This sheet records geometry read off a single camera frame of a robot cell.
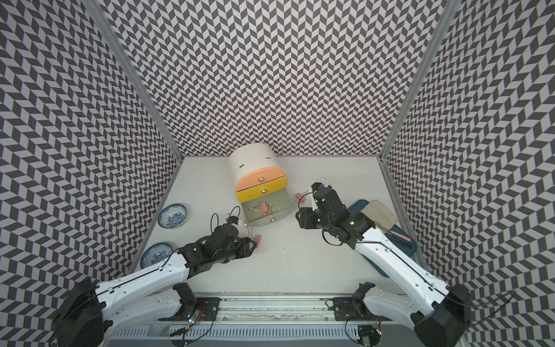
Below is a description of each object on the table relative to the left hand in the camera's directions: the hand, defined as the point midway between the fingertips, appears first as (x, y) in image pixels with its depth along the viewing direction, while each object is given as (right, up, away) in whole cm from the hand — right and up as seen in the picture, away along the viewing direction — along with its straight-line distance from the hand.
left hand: (251, 247), depth 81 cm
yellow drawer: (+3, +22, +8) cm, 23 cm away
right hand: (+19, +12, -6) cm, 23 cm away
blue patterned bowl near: (-38, -3, +2) cm, 38 cm away
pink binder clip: (+1, +1, +8) cm, 8 cm away
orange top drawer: (+2, +27, +2) cm, 27 cm away
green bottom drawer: (+11, +15, +13) cm, 23 cm away
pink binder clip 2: (+4, +12, +14) cm, 19 cm away
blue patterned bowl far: (-37, +10, +13) cm, 41 cm away
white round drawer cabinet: (-4, +34, +6) cm, 35 cm away
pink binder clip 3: (+20, +17, +23) cm, 35 cm away
